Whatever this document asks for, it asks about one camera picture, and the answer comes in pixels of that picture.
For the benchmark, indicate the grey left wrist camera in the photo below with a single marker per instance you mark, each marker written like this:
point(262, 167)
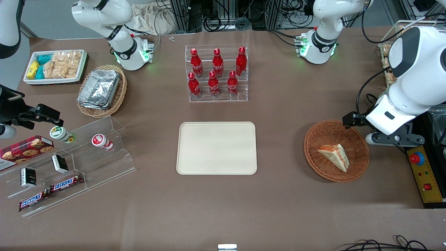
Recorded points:
point(393, 139)

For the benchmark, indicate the light oval wicker basket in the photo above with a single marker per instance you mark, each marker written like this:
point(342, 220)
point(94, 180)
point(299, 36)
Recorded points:
point(120, 94)

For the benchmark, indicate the red cola bottle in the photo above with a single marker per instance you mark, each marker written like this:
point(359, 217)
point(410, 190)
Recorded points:
point(197, 64)
point(232, 85)
point(218, 64)
point(213, 86)
point(194, 87)
point(241, 62)

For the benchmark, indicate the red lid yogurt cup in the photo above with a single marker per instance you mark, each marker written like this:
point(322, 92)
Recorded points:
point(101, 141)

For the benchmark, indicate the aluminium frame post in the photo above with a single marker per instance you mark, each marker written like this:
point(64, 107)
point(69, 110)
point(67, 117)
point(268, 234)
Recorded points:
point(184, 15)

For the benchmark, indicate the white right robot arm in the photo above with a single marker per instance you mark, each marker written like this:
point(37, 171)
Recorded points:
point(122, 45)

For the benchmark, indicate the clear acrylic stepped shelf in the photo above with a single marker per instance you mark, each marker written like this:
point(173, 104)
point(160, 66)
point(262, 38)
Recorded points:
point(104, 167)
point(43, 179)

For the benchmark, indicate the beige cloth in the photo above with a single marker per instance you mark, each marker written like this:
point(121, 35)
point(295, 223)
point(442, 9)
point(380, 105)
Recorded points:
point(153, 19)

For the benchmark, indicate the green lid yogurt cup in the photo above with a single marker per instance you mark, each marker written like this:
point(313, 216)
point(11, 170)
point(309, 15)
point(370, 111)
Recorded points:
point(61, 134)

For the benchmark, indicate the clear acrylic snack box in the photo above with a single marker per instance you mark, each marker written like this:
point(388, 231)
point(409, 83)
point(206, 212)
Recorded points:
point(385, 42)

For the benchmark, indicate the red tartan cookie box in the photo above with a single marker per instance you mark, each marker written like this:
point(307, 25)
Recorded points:
point(24, 150)

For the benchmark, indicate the yellow emergency stop box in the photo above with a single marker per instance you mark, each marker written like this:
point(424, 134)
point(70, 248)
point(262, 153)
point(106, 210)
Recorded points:
point(427, 181)

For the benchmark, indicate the yellow snack pack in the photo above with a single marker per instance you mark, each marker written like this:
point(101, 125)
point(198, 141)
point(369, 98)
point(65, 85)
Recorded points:
point(33, 69)

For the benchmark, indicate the clear rice cracker bag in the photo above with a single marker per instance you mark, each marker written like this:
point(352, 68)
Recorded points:
point(62, 64)

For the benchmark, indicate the teal snack pack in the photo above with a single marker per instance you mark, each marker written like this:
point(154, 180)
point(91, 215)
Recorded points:
point(40, 72)
point(44, 58)

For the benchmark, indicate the white rectangular snack bin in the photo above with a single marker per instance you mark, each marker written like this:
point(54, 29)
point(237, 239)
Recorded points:
point(52, 81)

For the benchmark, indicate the small white metal object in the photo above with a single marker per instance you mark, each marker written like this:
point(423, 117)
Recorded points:
point(227, 247)

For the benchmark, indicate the brown round wicker basket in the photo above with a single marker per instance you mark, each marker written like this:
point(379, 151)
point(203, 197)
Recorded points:
point(320, 164)

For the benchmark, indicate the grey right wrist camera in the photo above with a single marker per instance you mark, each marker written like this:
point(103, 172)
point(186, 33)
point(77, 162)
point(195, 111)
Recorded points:
point(7, 131)

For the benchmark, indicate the stacked aluminium foil containers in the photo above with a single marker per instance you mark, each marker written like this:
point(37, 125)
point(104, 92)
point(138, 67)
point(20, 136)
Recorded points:
point(99, 89)

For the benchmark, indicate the bagged snacks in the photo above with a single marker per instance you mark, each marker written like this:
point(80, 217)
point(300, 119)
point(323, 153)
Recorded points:
point(389, 75)

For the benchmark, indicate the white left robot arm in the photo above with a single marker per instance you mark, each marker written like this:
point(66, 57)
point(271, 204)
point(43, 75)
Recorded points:
point(414, 66)

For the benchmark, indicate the cream plastic tray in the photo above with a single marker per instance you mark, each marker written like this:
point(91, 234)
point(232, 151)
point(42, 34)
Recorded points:
point(216, 148)

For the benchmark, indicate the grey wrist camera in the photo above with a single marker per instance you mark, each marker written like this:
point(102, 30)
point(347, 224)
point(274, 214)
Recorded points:
point(393, 139)
point(7, 131)

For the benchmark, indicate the triangular sandwich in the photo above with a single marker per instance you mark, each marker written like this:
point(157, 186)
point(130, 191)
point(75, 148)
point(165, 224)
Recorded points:
point(334, 155)

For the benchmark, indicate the small black white box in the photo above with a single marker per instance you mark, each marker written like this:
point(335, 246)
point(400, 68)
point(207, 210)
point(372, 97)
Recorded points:
point(60, 164)
point(28, 177)

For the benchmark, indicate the Snickers chocolate bar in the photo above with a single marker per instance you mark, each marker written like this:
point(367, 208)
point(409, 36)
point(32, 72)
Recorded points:
point(66, 183)
point(33, 201)

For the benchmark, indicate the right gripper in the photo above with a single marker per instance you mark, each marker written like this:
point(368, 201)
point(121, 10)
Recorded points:
point(7, 108)

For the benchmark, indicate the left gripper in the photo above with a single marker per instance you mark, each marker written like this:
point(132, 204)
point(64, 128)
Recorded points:
point(352, 120)

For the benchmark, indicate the clear acrylic bottle rack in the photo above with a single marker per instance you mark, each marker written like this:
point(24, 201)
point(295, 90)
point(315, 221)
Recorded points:
point(223, 98)

